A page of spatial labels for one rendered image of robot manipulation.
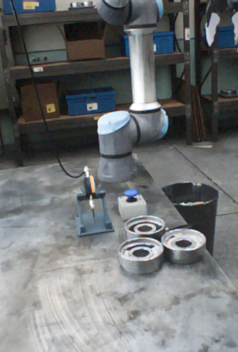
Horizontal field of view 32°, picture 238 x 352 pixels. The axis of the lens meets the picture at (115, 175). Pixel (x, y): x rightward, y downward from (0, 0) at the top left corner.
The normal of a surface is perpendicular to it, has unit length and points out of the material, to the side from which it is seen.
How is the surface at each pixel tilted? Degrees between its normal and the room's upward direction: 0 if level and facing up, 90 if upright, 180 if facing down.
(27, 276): 0
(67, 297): 0
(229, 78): 90
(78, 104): 90
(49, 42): 90
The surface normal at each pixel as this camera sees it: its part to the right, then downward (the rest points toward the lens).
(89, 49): 0.16, 0.22
